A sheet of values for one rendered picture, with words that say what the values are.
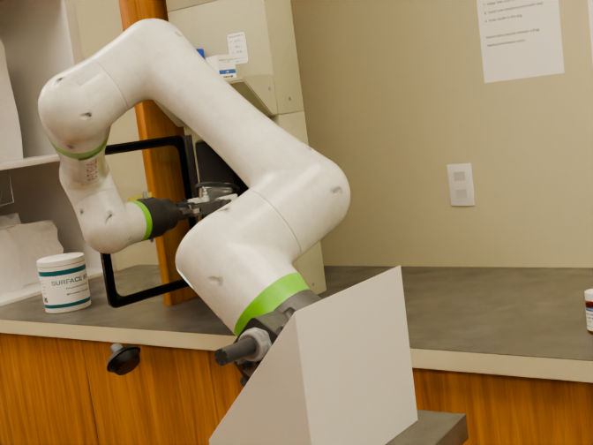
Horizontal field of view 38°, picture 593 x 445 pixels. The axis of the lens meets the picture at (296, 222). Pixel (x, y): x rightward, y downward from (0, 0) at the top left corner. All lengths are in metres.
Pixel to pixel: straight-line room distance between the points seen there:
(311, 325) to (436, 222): 1.38
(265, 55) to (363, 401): 1.15
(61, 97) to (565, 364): 0.96
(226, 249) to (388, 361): 0.28
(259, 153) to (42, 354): 1.34
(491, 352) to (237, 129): 0.63
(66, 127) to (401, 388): 0.68
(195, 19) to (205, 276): 1.15
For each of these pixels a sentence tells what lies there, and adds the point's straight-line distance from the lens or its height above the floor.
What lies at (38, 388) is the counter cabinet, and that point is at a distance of 2.60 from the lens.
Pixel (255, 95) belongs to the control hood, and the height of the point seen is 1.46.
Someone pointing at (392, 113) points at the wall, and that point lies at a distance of 2.47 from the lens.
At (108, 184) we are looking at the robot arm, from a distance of 1.90.
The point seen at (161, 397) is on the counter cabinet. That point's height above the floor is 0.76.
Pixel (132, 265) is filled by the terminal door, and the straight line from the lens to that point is 2.22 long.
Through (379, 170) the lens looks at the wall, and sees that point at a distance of 2.51.
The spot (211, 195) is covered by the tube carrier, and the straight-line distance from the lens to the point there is 2.12.
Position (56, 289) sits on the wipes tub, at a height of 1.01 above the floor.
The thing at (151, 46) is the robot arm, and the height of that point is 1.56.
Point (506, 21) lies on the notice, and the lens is 2.31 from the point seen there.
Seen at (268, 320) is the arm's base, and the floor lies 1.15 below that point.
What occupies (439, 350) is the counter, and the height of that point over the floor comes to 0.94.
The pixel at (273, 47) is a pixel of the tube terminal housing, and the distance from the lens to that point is 2.16.
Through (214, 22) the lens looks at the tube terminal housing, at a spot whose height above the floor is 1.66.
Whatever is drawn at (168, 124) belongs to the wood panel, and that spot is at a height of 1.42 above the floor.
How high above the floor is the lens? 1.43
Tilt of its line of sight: 8 degrees down
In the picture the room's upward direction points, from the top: 7 degrees counter-clockwise
